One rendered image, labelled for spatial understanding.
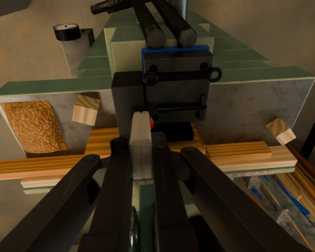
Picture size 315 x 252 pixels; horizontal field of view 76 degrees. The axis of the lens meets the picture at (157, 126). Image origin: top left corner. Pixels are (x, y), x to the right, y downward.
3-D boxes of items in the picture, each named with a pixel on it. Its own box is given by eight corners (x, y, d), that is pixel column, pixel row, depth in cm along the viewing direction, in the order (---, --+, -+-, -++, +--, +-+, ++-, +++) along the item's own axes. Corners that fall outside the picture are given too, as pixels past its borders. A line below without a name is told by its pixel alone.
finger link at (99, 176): (131, 187, 13) (83, 191, 13) (134, 149, 17) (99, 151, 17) (129, 167, 12) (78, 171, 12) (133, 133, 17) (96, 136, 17)
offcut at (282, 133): (265, 125, 45) (275, 137, 41) (278, 116, 43) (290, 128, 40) (272, 134, 46) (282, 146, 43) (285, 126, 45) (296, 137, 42)
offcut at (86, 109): (97, 114, 39) (94, 126, 36) (76, 109, 38) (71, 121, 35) (101, 99, 38) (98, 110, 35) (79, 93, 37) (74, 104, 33)
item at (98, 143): (193, 121, 42) (203, 147, 36) (192, 127, 43) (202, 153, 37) (91, 128, 41) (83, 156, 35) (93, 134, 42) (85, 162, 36)
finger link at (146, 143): (140, 142, 13) (151, 142, 13) (141, 110, 20) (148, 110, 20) (143, 180, 15) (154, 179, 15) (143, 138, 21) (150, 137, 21)
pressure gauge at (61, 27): (82, 21, 55) (75, 27, 49) (85, 36, 57) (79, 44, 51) (59, 22, 55) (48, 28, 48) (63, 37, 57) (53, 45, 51)
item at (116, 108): (207, 44, 27) (221, 58, 23) (199, 113, 34) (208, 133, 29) (109, 49, 27) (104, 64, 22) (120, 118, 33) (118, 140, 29)
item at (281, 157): (285, 145, 49) (298, 160, 45) (282, 151, 50) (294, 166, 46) (29, 164, 46) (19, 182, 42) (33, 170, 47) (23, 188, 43)
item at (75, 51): (92, 26, 62) (87, 32, 56) (100, 65, 70) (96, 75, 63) (64, 28, 62) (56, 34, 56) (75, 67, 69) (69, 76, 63)
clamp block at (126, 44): (201, 23, 34) (218, 36, 27) (194, 95, 42) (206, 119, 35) (112, 27, 33) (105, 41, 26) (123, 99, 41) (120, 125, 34)
